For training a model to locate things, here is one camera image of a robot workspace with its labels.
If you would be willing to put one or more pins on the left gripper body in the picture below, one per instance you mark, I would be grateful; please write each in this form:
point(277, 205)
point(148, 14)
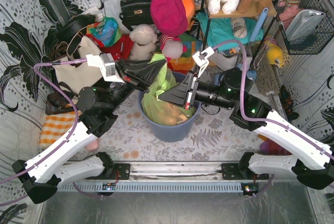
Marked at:
point(123, 71)

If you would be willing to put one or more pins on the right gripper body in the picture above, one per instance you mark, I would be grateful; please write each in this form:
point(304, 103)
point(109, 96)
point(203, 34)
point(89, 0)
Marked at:
point(192, 91)

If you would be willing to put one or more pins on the blue trash bin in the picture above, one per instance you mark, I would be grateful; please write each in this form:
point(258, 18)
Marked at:
point(167, 122)

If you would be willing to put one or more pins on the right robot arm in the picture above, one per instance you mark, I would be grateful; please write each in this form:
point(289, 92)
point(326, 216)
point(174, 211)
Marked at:
point(309, 161)

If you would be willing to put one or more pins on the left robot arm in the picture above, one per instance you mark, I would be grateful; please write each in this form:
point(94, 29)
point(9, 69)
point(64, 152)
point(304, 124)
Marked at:
point(94, 116)

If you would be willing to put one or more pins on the rainbow striped bag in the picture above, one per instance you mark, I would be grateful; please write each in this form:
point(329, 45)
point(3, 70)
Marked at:
point(185, 62)

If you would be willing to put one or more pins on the cream canvas tote bag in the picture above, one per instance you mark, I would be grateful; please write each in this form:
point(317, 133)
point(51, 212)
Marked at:
point(83, 75)

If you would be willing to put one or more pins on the dark brown bag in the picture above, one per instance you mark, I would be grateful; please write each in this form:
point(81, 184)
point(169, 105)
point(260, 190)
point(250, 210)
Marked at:
point(57, 104)

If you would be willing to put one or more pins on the red cloth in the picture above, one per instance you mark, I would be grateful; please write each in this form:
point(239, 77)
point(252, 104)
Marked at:
point(121, 49)

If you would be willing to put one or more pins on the pink white plush doll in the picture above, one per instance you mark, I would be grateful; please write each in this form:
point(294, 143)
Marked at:
point(171, 47)

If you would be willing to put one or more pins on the colourful scarf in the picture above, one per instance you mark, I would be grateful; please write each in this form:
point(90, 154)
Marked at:
point(104, 33)

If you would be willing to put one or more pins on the cream plush sheep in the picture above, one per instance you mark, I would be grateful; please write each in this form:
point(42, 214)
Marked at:
point(144, 39)

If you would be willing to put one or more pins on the white sneaker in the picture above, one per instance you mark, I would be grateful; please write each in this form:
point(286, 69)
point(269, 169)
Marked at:
point(226, 62)

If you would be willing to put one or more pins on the black leather handbag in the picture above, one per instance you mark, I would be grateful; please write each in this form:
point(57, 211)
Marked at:
point(135, 12)

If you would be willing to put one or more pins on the magenta hat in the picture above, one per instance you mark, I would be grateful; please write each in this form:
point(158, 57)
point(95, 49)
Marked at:
point(169, 16)

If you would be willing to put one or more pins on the teal cloth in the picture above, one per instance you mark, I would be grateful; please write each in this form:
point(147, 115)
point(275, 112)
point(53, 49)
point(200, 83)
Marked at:
point(220, 30)

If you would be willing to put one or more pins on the orange plush toy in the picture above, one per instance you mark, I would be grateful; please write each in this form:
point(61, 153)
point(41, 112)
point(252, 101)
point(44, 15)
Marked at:
point(189, 6)

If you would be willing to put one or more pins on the pink case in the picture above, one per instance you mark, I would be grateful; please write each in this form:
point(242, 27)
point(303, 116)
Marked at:
point(92, 146)

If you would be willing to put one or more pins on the orange checkered cloth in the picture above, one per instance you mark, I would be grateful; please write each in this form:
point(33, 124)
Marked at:
point(54, 127)

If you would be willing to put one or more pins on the wooden broom stick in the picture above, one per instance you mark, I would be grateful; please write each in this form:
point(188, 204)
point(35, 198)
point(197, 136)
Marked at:
point(274, 91)

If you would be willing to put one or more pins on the red purple sock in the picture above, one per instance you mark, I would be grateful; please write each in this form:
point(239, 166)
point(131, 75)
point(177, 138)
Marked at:
point(269, 147)

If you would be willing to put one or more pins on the yellow plush duck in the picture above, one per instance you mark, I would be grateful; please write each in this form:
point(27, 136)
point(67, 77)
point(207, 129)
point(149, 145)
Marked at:
point(274, 53)

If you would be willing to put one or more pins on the black orange toy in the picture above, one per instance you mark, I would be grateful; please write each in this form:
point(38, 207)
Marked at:
point(287, 103)

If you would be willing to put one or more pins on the black metal shelf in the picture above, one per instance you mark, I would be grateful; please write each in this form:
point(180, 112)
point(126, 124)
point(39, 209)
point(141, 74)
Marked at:
point(237, 20)

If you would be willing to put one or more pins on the silver pouch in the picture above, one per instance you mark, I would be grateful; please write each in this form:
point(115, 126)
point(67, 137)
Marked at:
point(304, 23)

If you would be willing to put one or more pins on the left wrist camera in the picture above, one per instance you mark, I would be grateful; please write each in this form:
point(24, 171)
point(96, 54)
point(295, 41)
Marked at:
point(107, 66)

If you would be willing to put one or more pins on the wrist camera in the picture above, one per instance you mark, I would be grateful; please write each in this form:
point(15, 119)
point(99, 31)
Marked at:
point(201, 59)
point(107, 66)

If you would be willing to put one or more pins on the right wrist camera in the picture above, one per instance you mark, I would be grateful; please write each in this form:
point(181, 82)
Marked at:
point(201, 59)

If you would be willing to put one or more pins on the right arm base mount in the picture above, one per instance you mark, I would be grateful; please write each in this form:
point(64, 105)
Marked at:
point(230, 171)

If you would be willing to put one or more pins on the aluminium rail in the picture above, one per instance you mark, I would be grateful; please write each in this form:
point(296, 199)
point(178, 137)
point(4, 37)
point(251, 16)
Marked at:
point(174, 169)

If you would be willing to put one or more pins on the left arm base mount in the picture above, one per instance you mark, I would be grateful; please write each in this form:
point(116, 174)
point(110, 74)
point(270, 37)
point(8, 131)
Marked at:
point(120, 171)

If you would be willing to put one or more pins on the grey cable duct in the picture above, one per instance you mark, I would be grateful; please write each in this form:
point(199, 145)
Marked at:
point(152, 187)

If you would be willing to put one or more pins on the black wire basket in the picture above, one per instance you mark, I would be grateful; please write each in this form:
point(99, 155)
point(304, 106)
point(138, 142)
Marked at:
point(315, 42)

